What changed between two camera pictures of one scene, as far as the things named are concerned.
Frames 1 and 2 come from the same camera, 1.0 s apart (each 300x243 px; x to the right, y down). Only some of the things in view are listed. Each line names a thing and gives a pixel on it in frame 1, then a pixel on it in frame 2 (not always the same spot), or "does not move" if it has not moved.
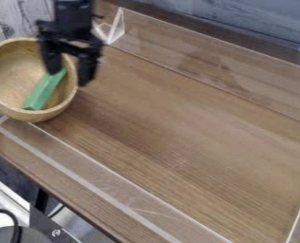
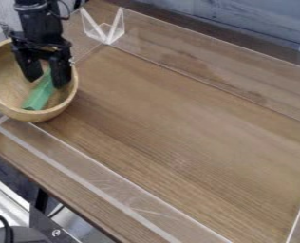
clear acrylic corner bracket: [109, 32] does not move
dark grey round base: [30, 235] does not move
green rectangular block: [37, 100] does not move
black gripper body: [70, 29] to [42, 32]
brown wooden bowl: [17, 71] does not move
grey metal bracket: [42, 223] does not move
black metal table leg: [41, 200] does not move
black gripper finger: [88, 65] to [62, 70]
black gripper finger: [53, 51] to [30, 64]
